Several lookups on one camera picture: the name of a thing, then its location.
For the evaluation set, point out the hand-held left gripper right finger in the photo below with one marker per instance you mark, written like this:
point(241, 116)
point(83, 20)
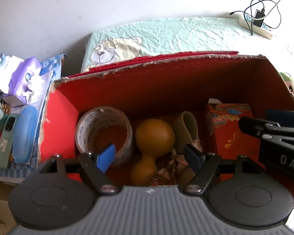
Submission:
point(193, 155)

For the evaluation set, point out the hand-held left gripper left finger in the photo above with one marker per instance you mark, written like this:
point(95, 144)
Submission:
point(106, 158)

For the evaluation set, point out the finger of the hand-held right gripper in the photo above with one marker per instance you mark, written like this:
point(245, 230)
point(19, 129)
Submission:
point(281, 117)
point(254, 127)

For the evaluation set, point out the small red patterned box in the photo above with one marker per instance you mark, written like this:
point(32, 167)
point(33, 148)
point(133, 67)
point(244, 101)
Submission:
point(230, 132)

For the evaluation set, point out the clear packing tape roll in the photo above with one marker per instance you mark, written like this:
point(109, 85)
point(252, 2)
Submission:
point(88, 127)

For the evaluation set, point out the yellow-brown gourd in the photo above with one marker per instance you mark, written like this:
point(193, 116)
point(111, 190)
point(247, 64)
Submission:
point(154, 137)

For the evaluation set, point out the red cardboard box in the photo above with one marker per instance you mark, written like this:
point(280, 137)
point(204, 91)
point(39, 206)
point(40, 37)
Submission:
point(161, 85)

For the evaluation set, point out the green frog plush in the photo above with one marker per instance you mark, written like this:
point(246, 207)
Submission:
point(286, 79)

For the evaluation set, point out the blue glasses case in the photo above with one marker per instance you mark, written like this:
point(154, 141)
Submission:
point(25, 134)

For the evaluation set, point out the white power strip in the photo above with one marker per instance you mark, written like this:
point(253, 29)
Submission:
point(267, 31)

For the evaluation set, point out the black charger plug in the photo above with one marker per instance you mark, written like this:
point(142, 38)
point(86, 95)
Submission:
point(259, 17)

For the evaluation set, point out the purple tissue pack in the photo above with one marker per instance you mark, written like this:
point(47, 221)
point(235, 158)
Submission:
point(26, 71)

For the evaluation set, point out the light green printed bedsheet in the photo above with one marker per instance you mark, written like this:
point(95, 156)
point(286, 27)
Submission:
point(173, 34)

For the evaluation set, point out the crumpled white paper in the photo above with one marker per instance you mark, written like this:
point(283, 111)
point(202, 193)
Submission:
point(7, 66)

